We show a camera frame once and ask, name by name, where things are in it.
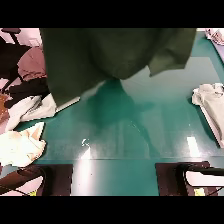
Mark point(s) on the dark green T-shirt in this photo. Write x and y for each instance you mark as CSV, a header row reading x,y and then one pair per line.
x,y
86,56

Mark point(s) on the black garment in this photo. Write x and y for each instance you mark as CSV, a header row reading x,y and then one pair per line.
x,y
28,90

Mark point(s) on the mauve garment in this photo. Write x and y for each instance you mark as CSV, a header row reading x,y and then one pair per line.
x,y
31,65

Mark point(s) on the cream garment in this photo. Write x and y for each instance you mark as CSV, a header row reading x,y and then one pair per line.
x,y
20,145

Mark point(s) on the pale grey garment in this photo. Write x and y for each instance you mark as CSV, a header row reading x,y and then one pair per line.
x,y
211,103

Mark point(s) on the white patterned garment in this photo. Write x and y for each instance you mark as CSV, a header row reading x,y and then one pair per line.
x,y
216,35

